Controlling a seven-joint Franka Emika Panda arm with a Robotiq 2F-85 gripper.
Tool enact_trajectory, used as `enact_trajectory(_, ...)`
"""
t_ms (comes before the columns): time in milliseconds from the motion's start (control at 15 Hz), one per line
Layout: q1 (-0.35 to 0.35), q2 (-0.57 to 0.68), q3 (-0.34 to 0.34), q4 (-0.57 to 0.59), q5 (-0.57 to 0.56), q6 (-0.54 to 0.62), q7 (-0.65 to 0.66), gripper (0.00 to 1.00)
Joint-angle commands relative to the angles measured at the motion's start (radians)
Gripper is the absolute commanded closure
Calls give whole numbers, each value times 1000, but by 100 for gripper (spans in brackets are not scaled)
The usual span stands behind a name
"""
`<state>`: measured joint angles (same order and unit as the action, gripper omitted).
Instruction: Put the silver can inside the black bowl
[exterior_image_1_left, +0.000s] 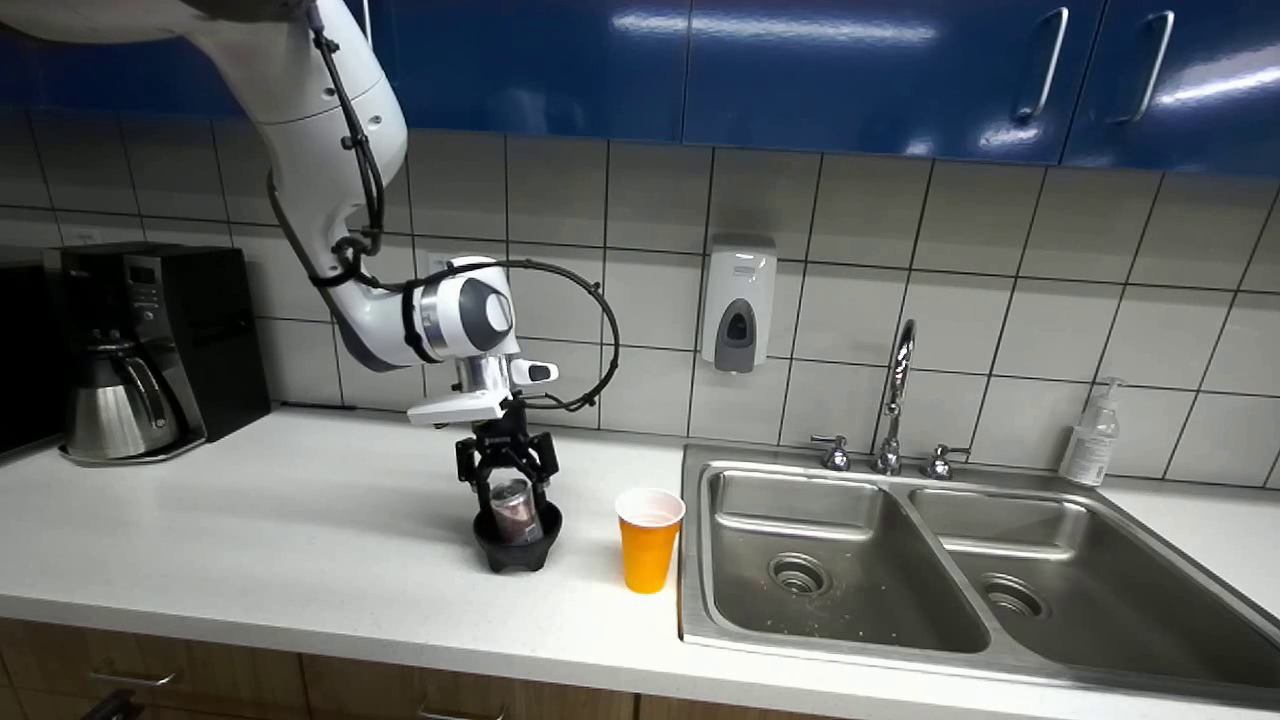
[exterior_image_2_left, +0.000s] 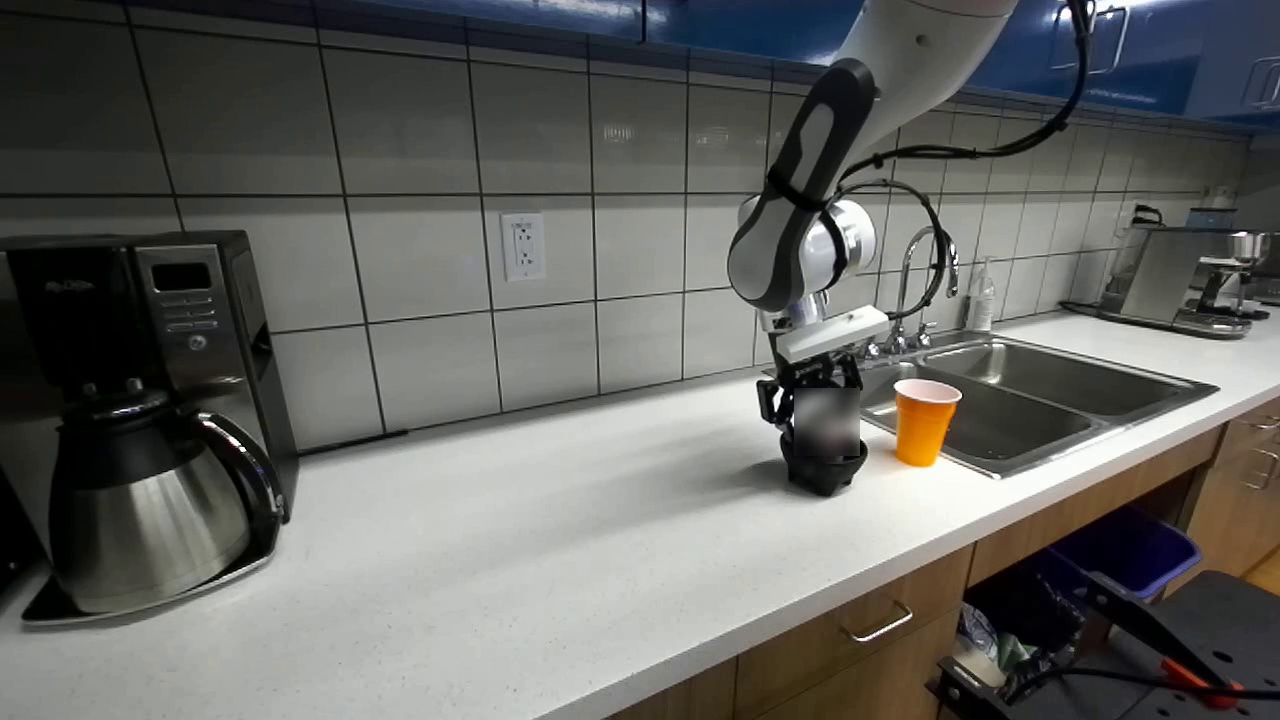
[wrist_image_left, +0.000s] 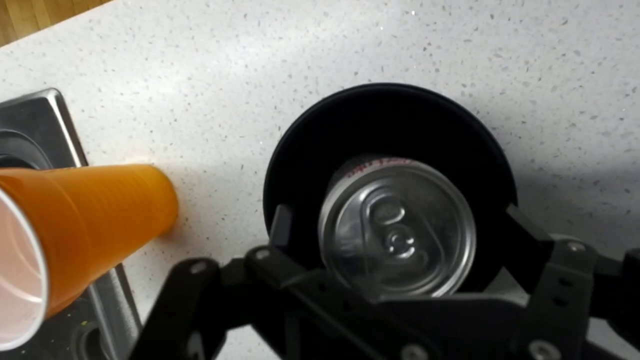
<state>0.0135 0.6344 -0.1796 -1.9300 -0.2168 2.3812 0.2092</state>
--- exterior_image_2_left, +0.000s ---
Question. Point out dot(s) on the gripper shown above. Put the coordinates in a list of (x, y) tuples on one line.
[(820, 372)]

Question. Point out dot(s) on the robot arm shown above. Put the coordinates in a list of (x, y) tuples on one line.
[(800, 230)]

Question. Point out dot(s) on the black bowl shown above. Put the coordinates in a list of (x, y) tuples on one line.
[(822, 475)]

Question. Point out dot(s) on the orange plastic cup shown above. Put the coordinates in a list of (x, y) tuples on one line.
[(922, 430)]

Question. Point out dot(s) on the chrome tap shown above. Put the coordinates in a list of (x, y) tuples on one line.
[(906, 270)]

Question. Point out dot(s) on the clear soap bottle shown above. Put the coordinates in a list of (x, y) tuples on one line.
[(982, 305)]

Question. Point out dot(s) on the wooden drawer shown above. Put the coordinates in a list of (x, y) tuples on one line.
[(800, 640)]

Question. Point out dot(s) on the steel double sink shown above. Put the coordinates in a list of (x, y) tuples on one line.
[(1020, 410)]

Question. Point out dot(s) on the black trash bin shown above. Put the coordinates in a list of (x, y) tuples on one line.
[(1020, 620)]

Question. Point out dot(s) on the blue bin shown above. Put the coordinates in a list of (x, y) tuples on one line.
[(1130, 550)]

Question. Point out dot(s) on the steel espresso machine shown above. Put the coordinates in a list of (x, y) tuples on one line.
[(1165, 275)]

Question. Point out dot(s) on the stack of wooden drawers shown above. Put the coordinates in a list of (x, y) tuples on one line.
[(1245, 490)]

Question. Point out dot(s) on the blue upper cabinets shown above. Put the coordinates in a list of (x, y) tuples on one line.
[(500, 12)]

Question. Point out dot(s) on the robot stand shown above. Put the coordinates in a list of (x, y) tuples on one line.
[(1200, 630)]

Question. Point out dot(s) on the orange clamp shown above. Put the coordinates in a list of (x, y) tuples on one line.
[(1200, 680)]

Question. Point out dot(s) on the black coffee maker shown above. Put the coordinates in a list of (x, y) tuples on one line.
[(190, 300)]

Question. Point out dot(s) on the steel coffee carafe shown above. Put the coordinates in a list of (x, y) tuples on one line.
[(140, 510)]

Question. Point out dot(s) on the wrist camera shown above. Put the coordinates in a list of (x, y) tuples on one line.
[(835, 333)]

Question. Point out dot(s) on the white wall socket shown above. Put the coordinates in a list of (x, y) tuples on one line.
[(523, 246)]

